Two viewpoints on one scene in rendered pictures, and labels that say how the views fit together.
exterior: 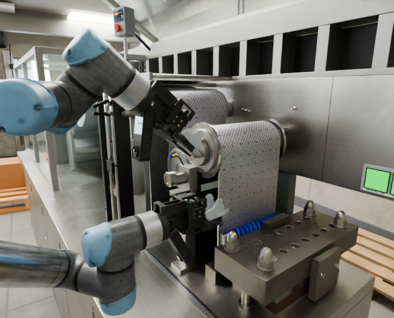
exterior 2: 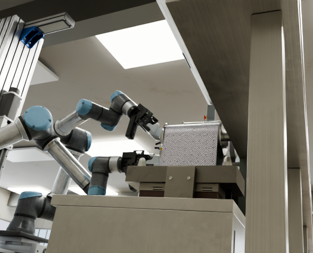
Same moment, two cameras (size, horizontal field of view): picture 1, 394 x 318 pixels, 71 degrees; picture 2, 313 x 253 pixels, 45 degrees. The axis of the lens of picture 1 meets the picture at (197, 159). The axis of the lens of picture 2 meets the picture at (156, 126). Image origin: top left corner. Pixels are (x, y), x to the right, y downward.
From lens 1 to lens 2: 156 cm
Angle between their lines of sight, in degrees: 71
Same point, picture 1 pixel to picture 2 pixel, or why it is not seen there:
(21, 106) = (80, 103)
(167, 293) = not seen: hidden behind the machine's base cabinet
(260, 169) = (197, 146)
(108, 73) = (118, 101)
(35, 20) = not seen: outside the picture
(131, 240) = (103, 159)
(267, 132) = (207, 125)
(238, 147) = (178, 131)
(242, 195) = (179, 160)
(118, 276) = (94, 174)
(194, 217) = (135, 158)
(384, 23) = not seen: hidden behind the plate
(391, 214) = not seen: outside the picture
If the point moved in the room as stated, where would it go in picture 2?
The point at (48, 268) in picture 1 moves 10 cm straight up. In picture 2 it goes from (81, 173) to (86, 153)
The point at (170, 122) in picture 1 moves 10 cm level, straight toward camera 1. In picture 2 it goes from (139, 118) to (121, 110)
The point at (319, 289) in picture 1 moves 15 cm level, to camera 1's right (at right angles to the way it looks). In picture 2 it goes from (168, 188) to (196, 180)
